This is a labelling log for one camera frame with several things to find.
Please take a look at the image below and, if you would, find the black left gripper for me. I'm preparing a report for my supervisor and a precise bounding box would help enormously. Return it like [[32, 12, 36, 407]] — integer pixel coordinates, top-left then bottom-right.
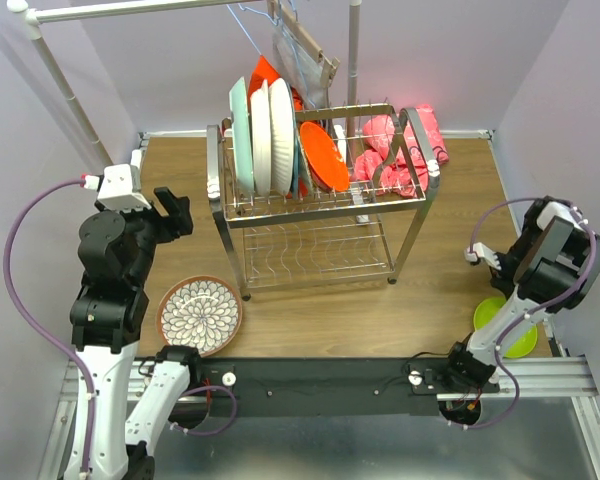
[[97, 184, 195, 284]]

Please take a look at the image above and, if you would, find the lime green plate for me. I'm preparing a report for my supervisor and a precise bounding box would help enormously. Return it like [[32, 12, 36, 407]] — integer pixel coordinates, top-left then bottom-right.
[[473, 297, 538, 359]]

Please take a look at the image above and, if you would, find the flower plate brown rim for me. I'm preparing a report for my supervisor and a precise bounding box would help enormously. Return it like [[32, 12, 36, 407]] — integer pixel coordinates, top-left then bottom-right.
[[156, 275, 243, 357], [269, 78, 295, 196]]

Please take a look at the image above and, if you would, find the mint rectangular plate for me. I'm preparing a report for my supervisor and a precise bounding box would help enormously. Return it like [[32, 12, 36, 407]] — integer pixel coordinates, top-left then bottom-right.
[[229, 77, 255, 196]]

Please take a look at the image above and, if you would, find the woven bamboo plate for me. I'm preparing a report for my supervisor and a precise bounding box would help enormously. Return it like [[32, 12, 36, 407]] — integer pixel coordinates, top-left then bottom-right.
[[296, 136, 314, 198]]

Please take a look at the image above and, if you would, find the teal scalloped plate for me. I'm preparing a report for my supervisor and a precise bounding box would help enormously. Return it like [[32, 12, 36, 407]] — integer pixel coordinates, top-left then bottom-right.
[[290, 100, 300, 199]]

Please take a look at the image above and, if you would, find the orange plastic plate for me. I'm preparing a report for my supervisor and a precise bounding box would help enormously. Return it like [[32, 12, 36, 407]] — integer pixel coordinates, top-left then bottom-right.
[[299, 122, 350, 193]]

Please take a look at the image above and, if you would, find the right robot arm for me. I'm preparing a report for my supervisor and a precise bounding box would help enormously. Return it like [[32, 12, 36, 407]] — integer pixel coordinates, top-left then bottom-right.
[[439, 196, 600, 392]]

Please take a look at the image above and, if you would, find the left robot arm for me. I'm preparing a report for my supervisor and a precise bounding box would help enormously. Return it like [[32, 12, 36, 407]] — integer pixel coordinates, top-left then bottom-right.
[[64, 187, 202, 479]]

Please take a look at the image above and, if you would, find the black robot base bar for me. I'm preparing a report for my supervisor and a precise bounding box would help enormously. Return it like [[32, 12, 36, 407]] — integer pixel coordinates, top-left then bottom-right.
[[184, 355, 499, 418]]

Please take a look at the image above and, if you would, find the pink printed garment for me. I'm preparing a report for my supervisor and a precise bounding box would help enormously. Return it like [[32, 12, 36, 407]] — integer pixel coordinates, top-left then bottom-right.
[[348, 103, 451, 199]]

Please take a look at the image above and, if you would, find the orange garment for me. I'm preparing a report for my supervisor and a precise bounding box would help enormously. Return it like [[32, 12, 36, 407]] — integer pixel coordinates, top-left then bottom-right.
[[247, 54, 311, 196]]

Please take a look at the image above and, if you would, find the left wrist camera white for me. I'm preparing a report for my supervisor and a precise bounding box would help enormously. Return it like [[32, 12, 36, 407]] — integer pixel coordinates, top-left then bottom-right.
[[81, 164, 151, 212]]

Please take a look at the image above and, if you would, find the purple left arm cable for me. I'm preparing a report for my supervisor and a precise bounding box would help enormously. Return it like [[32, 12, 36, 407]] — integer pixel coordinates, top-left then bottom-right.
[[2, 179, 239, 471]]

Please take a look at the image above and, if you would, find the steel wire dish rack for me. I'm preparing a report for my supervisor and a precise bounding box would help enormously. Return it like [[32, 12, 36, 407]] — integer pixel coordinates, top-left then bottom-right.
[[206, 103, 440, 300]]

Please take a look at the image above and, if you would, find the blue wire hanger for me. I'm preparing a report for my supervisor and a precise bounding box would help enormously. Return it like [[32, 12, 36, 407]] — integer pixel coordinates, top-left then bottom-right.
[[227, 0, 301, 59]]

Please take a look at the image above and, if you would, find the white clothes rail frame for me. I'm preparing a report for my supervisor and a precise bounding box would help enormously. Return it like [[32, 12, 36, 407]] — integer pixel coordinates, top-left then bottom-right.
[[5, 0, 364, 171]]

